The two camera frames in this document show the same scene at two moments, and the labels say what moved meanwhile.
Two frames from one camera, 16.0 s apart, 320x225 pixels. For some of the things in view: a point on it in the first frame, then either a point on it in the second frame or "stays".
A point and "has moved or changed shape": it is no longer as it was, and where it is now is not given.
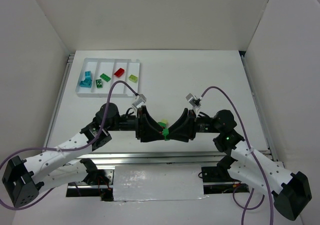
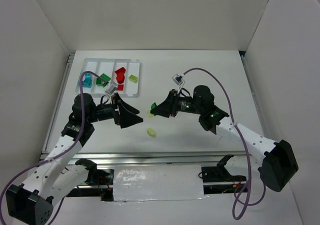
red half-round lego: x=119 y=72 stays
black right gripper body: x=191 y=124 → x=172 y=104
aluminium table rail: x=152 y=158 stays
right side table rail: x=243 y=56 stays
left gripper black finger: x=149 y=135 → x=126 y=120
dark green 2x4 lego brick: x=105 y=77 stays
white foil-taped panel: x=145 y=183 stays
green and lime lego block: x=163 y=123 has moved or changed shape
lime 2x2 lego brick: x=133 y=78 stays
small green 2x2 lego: x=165 y=132 → x=105 y=84
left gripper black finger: x=150 y=128 → x=127 y=106
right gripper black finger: x=182 y=135 → x=165 y=108
